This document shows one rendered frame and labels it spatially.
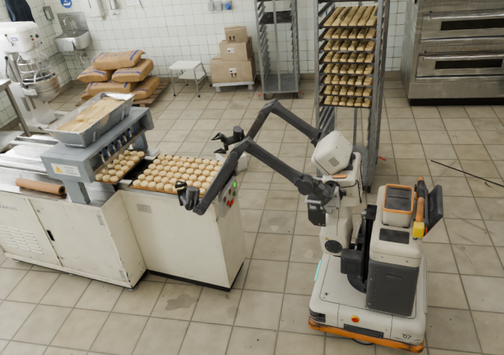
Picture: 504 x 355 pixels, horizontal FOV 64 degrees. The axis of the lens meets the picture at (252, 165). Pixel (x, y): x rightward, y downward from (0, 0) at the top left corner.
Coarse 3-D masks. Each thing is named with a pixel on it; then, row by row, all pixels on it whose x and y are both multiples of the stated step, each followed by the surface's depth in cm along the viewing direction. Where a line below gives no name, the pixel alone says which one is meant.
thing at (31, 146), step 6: (12, 144) 329; (18, 144) 326; (24, 144) 323; (30, 144) 321; (36, 144) 320; (42, 144) 319; (30, 150) 325; (36, 150) 322; (42, 150) 319; (150, 156) 285; (144, 162) 286; (150, 162) 284; (234, 174) 263
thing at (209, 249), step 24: (144, 168) 284; (120, 192) 266; (144, 192) 259; (144, 216) 271; (168, 216) 262; (192, 216) 254; (216, 216) 248; (240, 216) 287; (144, 240) 286; (168, 240) 276; (192, 240) 267; (216, 240) 259; (240, 240) 291; (168, 264) 292; (192, 264) 282; (216, 264) 273; (240, 264) 297; (216, 288) 293
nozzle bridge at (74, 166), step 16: (144, 112) 282; (112, 128) 264; (144, 128) 290; (96, 144) 248; (128, 144) 275; (144, 144) 304; (48, 160) 242; (64, 160) 237; (80, 160) 233; (96, 160) 254; (64, 176) 246; (80, 176) 240; (80, 192) 249
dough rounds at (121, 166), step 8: (128, 152) 289; (136, 152) 288; (144, 152) 290; (120, 160) 284; (128, 160) 282; (136, 160) 280; (112, 168) 275; (120, 168) 273; (128, 168) 272; (96, 176) 265; (104, 176) 264; (112, 176) 263; (120, 176) 266
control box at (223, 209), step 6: (234, 180) 260; (228, 186) 255; (222, 192) 250; (228, 192) 253; (222, 198) 246; (228, 198) 254; (234, 198) 264; (222, 204) 247; (222, 210) 249; (228, 210) 256; (222, 216) 252
